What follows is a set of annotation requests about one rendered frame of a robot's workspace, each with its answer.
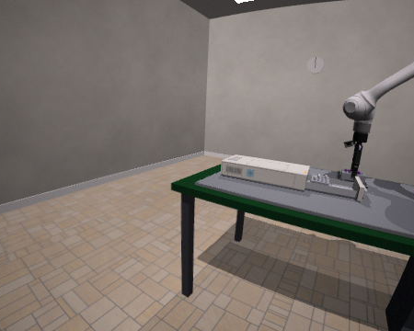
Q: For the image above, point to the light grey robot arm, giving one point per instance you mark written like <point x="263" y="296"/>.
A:
<point x="359" y="106"/>

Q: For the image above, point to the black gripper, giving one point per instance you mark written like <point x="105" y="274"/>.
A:
<point x="359" y="138"/>

